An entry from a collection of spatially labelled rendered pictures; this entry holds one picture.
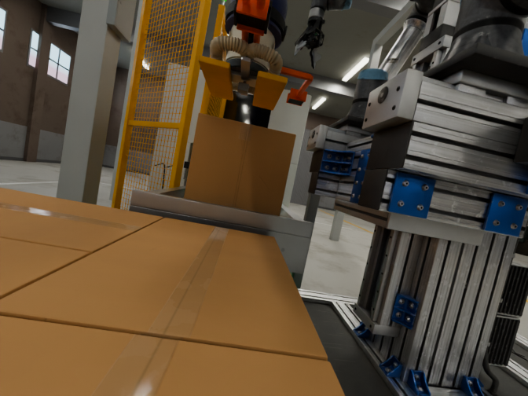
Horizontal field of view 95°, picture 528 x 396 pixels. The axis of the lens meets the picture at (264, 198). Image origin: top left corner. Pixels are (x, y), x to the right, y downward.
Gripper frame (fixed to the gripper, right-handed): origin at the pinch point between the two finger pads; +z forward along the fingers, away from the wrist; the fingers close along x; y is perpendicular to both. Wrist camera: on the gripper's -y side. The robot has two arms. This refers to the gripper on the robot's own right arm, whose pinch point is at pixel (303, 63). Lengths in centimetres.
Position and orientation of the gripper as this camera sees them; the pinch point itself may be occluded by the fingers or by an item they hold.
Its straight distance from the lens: 144.2
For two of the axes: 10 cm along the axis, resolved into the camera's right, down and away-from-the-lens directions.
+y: 6.1, 1.8, -7.7
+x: 7.7, 1.1, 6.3
